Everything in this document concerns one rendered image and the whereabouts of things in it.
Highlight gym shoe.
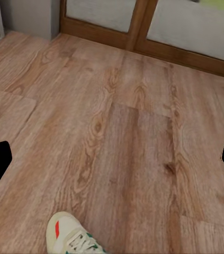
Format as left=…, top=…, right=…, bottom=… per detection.
left=46, top=211, right=108, bottom=254

